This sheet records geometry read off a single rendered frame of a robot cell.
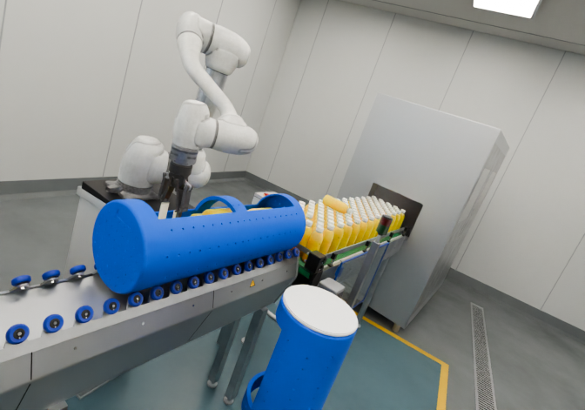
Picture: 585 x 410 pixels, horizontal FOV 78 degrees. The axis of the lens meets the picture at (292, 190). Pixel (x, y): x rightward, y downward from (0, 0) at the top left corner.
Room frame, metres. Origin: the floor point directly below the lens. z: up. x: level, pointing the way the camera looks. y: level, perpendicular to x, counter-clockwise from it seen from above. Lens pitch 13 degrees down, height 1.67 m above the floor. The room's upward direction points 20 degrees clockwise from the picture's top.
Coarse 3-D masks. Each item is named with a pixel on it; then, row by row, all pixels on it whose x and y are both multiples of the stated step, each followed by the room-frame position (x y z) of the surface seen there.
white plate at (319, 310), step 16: (288, 288) 1.19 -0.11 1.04; (304, 288) 1.23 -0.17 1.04; (320, 288) 1.28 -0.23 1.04; (288, 304) 1.09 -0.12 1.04; (304, 304) 1.12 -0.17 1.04; (320, 304) 1.16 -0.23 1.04; (336, 304) 1.20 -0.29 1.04; (304, 320) 1.03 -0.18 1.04; (320, 320) 1.06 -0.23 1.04; (336, 320) 1.09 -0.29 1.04; (352, 320) 1.13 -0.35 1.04; (336, 336) 1.02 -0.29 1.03
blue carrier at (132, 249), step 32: (96, 224) 1.03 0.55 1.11; (128, 224) 0.96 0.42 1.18; (160, 224) 0.98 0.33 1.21; (192, 224) 1.08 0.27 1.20; (224, 224) 1.19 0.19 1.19; (256, 224) 1.33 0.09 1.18; (288, 224) 1.52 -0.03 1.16; (96, 256) 1.01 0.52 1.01; (128, 256) 0.93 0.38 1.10; (160, 256) 0.94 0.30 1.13; (192, 256) 1.05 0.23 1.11; (224, 256) 1.18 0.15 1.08; (256, 256) 1.38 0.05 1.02; (128, 288) 0.92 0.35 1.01
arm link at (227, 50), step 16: (224, 32) 1.59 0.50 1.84; (208, 48) 1.57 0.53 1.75; (224, 48) 1.59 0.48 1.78; (240, 48) 1.63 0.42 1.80; (208, 64) 1.61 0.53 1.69; (224, 64) 1.60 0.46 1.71; (240, 64) 1.66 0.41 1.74; (224, 80) 1.65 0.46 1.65; (192, 176) 1.63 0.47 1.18; (208, 176) 1.70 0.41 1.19
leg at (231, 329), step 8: (232, 328) 1.72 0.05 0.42; (224, 336) 1.73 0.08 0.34; (232, 336) 1.74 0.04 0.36; (224, 344) 1.72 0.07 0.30; (224, 352) 1.72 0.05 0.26; (216, 360) 1.73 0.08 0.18; (224, 360) 1.74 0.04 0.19; (216, 368) 1.72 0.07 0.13; (216, 376) 1.72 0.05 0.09; (208, 384) 1.73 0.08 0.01; (216, 384) 1.75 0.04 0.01
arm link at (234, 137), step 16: (192, 32) 1.48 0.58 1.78; (192, 48) 1.43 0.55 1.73; (192, 64) 1.38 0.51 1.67; (208, 80) 1.36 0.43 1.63; (208, 96) 1.35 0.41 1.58; (224, 96) 1.35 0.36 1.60; (224, 112) 1.30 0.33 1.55; (224, 128) 1.20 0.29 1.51; (240, 128) 1.24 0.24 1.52; (224, 144) 1.19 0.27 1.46; (240, 144) 1.22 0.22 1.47; (256, 144) 1.27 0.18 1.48
